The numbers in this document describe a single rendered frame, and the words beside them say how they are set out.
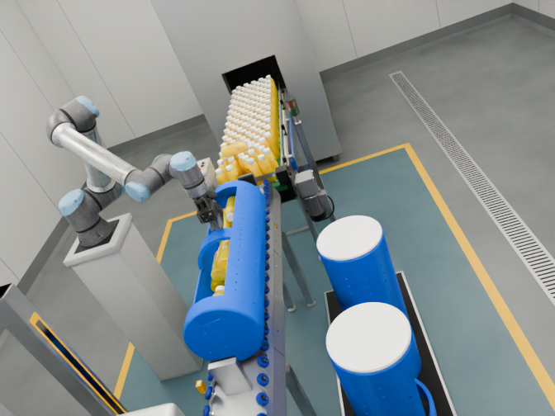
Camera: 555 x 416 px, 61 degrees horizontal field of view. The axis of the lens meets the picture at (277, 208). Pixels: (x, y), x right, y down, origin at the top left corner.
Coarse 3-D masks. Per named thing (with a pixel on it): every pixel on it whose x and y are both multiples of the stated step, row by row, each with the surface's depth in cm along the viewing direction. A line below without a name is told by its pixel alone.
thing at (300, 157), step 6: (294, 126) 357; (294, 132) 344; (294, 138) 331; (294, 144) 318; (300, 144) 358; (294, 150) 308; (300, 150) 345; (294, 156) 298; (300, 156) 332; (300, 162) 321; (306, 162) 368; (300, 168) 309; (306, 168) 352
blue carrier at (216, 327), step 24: (216, 192) 227; (240, 192) 220; (240, 216) 203; (264, 216) 221; (216, 240) 191; (240, 240) 189; (264, 240) 207; (240, 264) 177; (264, 264) 195; (240, 288) 167; (264, 288) 186; (192, 312) 161; (216, 312) 157; (240, 312) 158; (192, 336) 164; (216, 336) 164; (240, 336) 164; (240, 360) 171
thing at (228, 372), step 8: (216, 360) 159; (224, 360) 157; (232, 360) 156; (208, 368) 157; (216, 368) 156; (224, 368) 156; (232, 368) 156; (240, 368) 158; (216, 376) 158; (224, 376) 158; (232, 376) 158; (240, 376) 158; (224, 384) 160; (232, 384) 160; (240, 384) 161; (248, 384) 161; (224, 392) 163; (232, 392) 163; (240, 392) 163
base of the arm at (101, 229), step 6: (96, 222) 252; (102, 222) 257; (108, 222) 262; (90, 228) 251; (96, 228) 252; (102, 228) 255; (108, 228) 258; (78, 234) 253; (84, 234) 251; (90, 234) 252; (96, 234) 252; (102, 234) 254; (108, 234) 257; (84, 240) 253; (90, 240) 252; (96, 240) 253; (84, 246) 255; (90, 246) 254
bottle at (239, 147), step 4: (232, 144) 288; (236, 144) 287; (240, 144) 287; (244, 144) 287; (224, 148) 289; (228, 148) 288; (232, 148) 287; (236, 148) 287; (240, 148) 287; (244, 148) 287; (224, 152) 288; (228, 152) 288; (232, 152) 288; (236, 152) 288; (240, 152) 289; (224, 156) 289; (228, 156) 290
